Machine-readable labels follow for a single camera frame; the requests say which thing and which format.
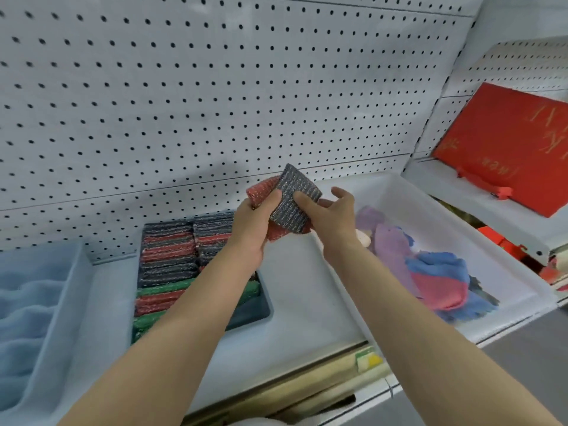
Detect person's right hand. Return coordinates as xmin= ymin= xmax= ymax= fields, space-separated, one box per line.
xmin=293 ymin=186 xmax=360 ymax=262

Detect person's left hand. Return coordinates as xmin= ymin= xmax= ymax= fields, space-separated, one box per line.
xmin=230 ymin=189 xmax=283 ymax=262

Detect red scouring pad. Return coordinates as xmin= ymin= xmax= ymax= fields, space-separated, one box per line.
xmin=246 ymin=175 xmax=315 ymax=243

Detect grey scouring pad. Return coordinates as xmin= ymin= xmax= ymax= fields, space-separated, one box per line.
xmin=266 ymin=163 xmax=323 ymax=234

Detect person's right forearm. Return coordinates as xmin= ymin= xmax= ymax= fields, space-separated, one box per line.
xmin=322 ymin=242 xmax=553 ymax=426

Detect person's left forearm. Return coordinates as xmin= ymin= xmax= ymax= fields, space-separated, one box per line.
xmin=57 ymin=247 xmax=267 ymax=426

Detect purple cloth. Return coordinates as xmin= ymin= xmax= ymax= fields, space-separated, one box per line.
xmin=356 ymin=206 xmax=424 ymax=299

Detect dark blue plastic bin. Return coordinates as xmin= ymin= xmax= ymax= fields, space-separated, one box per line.
xmin=131 ymin=211 xmax=272 ymax=345

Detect rows of mixed scouring pads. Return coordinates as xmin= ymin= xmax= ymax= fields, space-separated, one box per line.
xmin=132 ymin=211 xmax=262 ymax=344

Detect white translucent plastic bin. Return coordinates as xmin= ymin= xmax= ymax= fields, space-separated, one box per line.
xmin=314 ymin=172 xmax=558 ymax=347

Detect blue cloth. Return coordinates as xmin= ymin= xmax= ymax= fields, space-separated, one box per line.
xmin=401 ymin=230 xmax=500 ymax=323

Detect white pegboard back panel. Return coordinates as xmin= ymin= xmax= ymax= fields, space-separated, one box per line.
xmin=0 ymin=0 xmax=477 ymax=264

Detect pink cloth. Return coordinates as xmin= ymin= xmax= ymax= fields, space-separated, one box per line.
xmin=409 ymin=268 xmax=469 ymax=312

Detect white metal side shelf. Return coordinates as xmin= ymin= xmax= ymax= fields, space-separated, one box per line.
xmin=401 ymin=156 xmax=568 ymax=267

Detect yellow shelf label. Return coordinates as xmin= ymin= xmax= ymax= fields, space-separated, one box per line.
xmin=354 ymin=346 xmax=385 ymax=374

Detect dark grey cloth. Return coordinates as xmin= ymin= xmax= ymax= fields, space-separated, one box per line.
xmin=469 ymin=277 xmax=501 ymax=307

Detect red packaged goods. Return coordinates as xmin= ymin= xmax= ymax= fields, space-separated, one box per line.
xmin=475 ymin=224 xmax=568 ymax=291

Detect red gift box with ribbon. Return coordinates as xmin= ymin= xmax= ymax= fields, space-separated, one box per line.
xmin=432 ymin=82 xmax=568 ymax=219

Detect pale blue plastic bin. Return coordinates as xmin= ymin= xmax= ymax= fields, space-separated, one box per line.
xmin=0 ymin=241 xmax=93 ymax=426

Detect pile of light blue cloths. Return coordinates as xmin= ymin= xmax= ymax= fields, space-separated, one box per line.
xmin=0 ymin=257 xmax=72 ymax=413

